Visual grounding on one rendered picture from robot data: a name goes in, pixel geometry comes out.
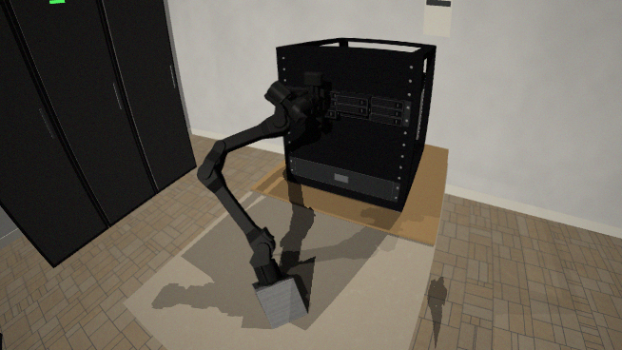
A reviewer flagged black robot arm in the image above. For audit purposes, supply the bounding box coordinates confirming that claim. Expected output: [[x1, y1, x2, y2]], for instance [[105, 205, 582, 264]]
[[197, 81, 310, 286]]

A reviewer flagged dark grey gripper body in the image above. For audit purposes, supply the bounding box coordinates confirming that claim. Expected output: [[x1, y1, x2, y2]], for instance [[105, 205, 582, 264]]
[[301, 71, 324, 128]]

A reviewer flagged black server rack frame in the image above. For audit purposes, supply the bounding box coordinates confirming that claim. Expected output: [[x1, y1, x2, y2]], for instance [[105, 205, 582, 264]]
[[276, 38, 437, 213]]

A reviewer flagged light brown wooden board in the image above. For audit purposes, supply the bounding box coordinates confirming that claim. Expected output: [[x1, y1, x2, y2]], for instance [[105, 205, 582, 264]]
[[250, 144, 449, 245]]

